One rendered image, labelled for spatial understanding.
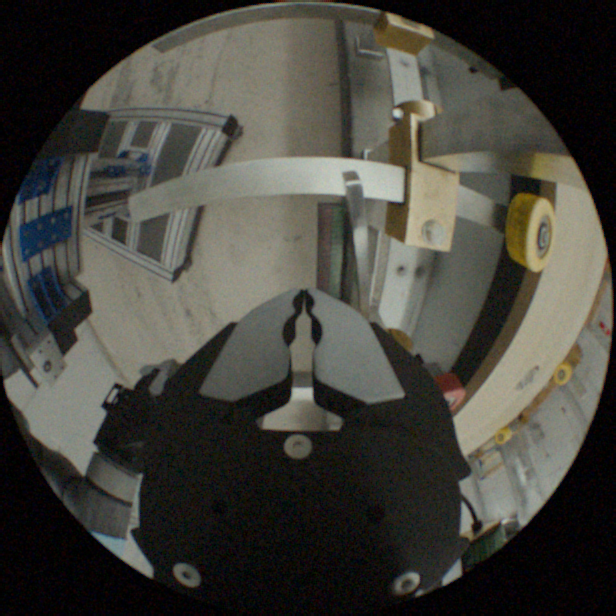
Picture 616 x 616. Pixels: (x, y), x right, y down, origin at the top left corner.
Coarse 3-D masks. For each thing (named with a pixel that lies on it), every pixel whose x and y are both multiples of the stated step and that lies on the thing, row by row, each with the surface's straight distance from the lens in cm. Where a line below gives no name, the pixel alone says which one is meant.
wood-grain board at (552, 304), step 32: (544, 192) 32; (576, 192) 41; (576, 224) 42; (576, 256) 46; (544, 288) 33; (576, 288) 55; (512, 320) 32; (544, 320) 40; (576, 320) 76; (512, 352) 36; (544, 352) 57; (480, 384) 37; (512, 384) 52; (544, 384) 108; (480, 416) 57; (512, 416) 110
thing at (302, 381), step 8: (176, 368) 34; (432, 368) 34; (440, 368) 34; (168, 376) 34; (296, 376) 28; (304, 376) 28; (296, 384) 27; (304, 384) 27; (296, 392) 27; (304, 392) 27
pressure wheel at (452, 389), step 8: (440, 376) 30; (448, 376) 30; (456, 376) 33; (440, 384) 29; (448, 384) 29; (456, 384) 30; (448, 392) 29; (456, 392) 30; (464, 392) 32; (448, 400) 32; (456, 400) 33
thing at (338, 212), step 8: (336, 208) 31; (336, 216) 32; (336, 224) 32; (336, 232) 32; (336, 240) 32; (336, 248) 32; (336, 256) 33; (336, 264) 33; (336, 272) 34; (336, 280) 34; (336, 288) 35; (336, 296) 36
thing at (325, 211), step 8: (320, 208) 31; (328, 208) 31; (320, 216) 31; (328, 216) 31; (320, 224) 31; (328, 224) 32; (320, 232) 32; (328, 232) 32; (320, 240) 32; (328, 240) 32; (320, 248) 32; (328, 248) 32; (320, 256) 33; (328, 256) 33; (320, 264) 33; (328, 264) 33; (320, 272) 34; (328, 272) 34; (320, 280) 34; (328, 280) 34; (320, 288) 35
